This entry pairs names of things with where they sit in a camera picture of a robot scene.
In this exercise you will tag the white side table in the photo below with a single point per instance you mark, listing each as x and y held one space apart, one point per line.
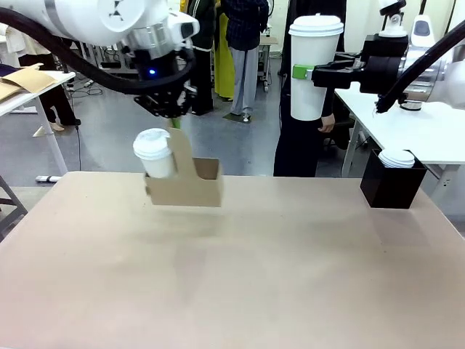
410 123

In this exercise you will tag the brown cardboard sheet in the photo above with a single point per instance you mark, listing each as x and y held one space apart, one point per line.
25 78

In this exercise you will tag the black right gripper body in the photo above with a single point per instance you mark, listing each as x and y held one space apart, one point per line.
381 72

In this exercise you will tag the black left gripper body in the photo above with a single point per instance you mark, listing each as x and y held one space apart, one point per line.
160 69

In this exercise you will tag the person in grey trousers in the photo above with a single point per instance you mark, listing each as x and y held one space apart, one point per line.
243 54

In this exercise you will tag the brown cardboard cup carrier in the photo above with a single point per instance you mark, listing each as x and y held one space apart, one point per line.
189 189

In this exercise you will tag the person in yellow garment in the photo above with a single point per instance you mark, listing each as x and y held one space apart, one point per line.
223 72

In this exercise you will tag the tall white lidded cup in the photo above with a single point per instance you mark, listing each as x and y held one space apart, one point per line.
312 47

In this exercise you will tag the person's left hand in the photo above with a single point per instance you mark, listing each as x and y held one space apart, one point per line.
327 123

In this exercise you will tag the person's left forearm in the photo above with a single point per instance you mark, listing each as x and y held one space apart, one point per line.
328 102

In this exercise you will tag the black square box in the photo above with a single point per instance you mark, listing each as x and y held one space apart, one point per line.
392 185

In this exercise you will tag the small white lidded cup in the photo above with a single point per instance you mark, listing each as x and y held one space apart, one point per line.
156 152

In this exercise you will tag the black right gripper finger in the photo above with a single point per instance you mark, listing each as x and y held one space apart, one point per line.
338 78
345 58

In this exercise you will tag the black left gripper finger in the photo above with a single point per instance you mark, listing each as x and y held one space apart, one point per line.
154 105
179 109

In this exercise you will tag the person in white coat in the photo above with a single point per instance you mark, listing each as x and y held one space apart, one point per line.
47 91

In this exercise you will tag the person in black Nike sweatshirt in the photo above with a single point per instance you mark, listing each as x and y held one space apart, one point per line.
301 145

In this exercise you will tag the white table with cardboard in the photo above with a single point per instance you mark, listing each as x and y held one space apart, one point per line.
36 91

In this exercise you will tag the person in black jacket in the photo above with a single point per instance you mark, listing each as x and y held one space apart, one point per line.
203 72

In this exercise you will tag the white floor power strip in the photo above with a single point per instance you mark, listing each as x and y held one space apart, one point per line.
47 178

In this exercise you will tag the stack of white lids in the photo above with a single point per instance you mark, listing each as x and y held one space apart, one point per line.
396 158

